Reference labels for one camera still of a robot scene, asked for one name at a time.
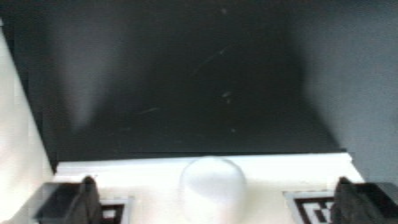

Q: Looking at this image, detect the white front fence rail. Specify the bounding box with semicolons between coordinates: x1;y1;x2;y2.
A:
0;20;53;224

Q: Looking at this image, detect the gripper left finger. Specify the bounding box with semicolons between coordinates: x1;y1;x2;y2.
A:
35;176;101;224

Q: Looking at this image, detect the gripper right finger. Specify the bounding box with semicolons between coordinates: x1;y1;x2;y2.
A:
330;177;398;224

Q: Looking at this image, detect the white drawer box front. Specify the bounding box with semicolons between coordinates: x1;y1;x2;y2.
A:
53;153;362;224

